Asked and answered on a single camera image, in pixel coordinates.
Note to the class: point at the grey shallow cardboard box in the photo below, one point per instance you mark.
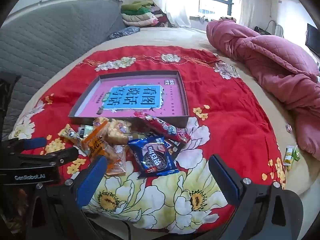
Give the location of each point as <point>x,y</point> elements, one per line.
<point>140,85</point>

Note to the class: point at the black monitor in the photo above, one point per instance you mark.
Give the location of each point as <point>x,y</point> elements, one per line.
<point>313,40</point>

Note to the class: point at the pink quilted duvet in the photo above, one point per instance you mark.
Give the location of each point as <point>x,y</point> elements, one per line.
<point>262,55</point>

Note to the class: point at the orange clear snack packet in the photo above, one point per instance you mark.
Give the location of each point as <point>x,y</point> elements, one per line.
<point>96,142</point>

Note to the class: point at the red long snack packet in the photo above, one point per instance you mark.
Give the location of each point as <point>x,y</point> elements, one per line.
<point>172,131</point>

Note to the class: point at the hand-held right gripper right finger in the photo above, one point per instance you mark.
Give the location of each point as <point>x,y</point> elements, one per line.
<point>223,180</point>

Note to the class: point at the blue cookie packet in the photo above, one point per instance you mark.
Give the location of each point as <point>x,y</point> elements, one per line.
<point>155,158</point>

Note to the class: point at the dark chocolate bar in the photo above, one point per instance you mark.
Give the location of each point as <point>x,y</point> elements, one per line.
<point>175,146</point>

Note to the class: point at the yellow puffed cracker packet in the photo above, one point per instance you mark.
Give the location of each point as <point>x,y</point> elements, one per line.
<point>117,132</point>

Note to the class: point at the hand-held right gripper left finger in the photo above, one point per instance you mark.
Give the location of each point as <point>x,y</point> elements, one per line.
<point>91,182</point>

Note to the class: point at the green drink print packet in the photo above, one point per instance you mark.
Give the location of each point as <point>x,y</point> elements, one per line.
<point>86,131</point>

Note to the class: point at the small pink candy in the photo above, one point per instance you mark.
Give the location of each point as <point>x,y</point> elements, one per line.
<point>289,127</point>

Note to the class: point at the yellow egg roll packet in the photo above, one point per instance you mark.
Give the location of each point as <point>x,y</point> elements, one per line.
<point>70,133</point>

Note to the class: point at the white sheer curtain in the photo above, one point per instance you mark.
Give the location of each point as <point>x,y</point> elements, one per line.
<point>172,2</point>
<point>250,2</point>

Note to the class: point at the red floral blanket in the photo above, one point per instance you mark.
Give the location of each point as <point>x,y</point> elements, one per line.
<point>225,105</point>

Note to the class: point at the yellow green small packet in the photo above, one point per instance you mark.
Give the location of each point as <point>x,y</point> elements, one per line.
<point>288,156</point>

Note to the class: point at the dark patterned pillow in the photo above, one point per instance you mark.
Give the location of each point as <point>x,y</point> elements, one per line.
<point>123,33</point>

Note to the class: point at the stack of folded clothes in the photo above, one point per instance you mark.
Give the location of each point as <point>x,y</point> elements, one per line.
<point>142,13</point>

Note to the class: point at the grey quilted headboard cover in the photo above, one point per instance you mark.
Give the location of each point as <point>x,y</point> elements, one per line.
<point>50,42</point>

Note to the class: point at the white headboard frame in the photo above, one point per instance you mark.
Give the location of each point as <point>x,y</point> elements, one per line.
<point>50,3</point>

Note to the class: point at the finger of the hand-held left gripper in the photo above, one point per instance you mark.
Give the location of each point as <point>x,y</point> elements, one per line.
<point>63,156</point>
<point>35,143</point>

